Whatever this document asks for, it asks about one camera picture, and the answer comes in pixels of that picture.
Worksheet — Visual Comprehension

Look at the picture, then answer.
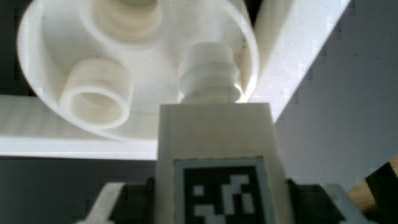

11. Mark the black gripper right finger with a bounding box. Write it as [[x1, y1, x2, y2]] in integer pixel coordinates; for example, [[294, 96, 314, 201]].
[[287, 180, 376, 224]]

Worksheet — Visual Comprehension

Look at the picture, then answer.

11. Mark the white stool leg with tag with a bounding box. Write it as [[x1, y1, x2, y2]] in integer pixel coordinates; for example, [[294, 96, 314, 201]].
[[154, 42, 294, 224]]

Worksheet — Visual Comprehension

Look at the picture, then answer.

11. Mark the white U-shaped boundary fence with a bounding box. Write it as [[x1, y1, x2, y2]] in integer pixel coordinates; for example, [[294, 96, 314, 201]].
[[0, 0, 398, 187]]

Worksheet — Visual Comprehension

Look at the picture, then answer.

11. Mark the white round stool seat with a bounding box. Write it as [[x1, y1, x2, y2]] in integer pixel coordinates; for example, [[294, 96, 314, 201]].
[[17, 0, 259, 141]]

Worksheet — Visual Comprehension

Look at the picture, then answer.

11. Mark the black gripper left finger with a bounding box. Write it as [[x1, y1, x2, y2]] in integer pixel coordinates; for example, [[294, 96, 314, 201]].
[[74, 178, 154, 224]]

